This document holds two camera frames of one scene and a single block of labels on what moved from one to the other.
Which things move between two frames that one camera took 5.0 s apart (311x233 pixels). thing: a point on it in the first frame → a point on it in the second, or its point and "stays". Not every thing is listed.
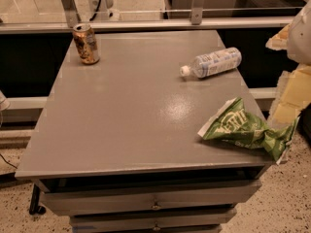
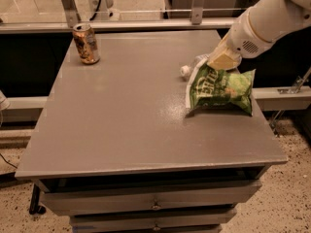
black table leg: (35, 209) stays
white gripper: (301, 38) → (240, 39)
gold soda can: (86, 44) stays
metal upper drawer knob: (155, 206) stays
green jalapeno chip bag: (234, 124) → (208, 85)
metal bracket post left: (69, 5) stays
